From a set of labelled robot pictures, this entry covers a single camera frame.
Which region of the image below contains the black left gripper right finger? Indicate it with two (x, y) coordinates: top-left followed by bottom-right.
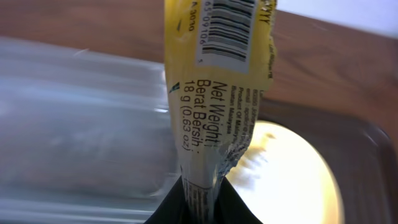
(215, 177), (262, 224)

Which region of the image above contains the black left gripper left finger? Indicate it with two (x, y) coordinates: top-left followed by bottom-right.
(144, 177), (188, 224)

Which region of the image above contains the yellow snack wrapper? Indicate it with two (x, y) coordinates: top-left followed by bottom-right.
(164, 0), (277, 223)

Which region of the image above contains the yellow plate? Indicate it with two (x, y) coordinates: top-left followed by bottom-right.
(226, 121), (345, 224)

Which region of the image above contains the clear plastic bin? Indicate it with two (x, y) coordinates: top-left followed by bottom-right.
(1, 37), (179, 223)

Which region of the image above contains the dark brown tray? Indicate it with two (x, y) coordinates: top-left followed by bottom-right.
(259, 99), (397, 224)

